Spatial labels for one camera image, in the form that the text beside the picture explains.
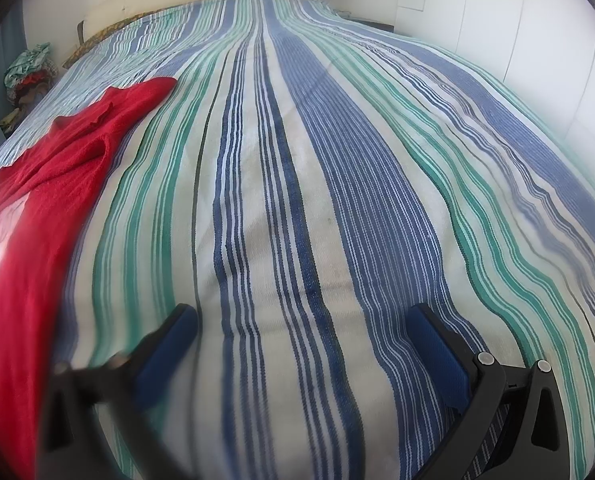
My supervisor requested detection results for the red sweater with white print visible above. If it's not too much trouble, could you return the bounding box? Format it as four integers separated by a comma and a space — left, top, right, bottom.
0, 77, 177, 479

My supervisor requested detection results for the pile of colourful clothes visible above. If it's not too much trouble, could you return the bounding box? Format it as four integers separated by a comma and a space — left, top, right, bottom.
3, 42, 58, 106

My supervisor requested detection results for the blue green striped bedspread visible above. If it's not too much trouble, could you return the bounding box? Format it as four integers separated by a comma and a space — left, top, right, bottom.
0, 0, 595, 479

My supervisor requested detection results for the white wardrobe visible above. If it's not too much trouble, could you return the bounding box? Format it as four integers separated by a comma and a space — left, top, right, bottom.
395, 0, 595, 140

